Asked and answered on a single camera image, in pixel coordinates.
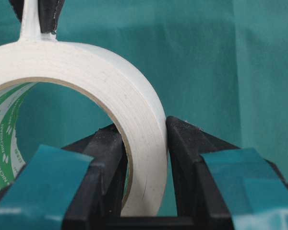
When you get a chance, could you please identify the white duct tape roll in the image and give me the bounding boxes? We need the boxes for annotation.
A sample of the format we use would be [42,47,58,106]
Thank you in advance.
[0,0,168,216]

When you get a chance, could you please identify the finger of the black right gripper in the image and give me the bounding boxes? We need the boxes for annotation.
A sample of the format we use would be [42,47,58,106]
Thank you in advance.
[9,0,24,22]
[38,0,65,34]

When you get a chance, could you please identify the green table cloth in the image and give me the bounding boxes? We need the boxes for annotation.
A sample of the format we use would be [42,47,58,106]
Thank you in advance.
[0,0,288,192]

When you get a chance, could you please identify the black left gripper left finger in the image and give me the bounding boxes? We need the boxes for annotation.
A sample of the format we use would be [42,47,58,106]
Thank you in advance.
[0,125,127,230]

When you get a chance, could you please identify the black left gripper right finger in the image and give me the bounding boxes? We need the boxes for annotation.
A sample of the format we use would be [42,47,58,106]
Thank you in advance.
[166,116,288,230]

